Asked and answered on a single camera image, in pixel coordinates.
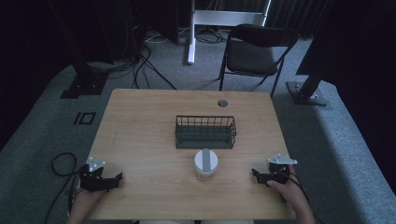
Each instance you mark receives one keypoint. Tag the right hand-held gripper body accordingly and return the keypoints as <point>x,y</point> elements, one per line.
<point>278,172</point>

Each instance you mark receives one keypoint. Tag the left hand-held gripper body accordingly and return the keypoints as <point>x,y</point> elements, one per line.
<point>91,182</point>

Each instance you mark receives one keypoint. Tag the white jar with grey-striped lid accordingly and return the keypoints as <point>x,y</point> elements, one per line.
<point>206,165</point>

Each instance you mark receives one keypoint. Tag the person's left hand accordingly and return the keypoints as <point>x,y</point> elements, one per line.
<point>85,199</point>

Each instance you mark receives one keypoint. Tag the person's right hand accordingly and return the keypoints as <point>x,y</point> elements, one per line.
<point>291,191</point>

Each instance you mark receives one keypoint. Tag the grey round table grommet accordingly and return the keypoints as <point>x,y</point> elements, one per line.
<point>222,103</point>

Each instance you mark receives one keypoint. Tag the black metal stand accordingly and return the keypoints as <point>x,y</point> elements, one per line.
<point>308,90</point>
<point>84,84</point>

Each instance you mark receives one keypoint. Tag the black folding chair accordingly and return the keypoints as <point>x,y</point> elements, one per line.
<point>252,56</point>

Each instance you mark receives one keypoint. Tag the white metal desk frame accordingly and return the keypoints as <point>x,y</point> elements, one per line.
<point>191,37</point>

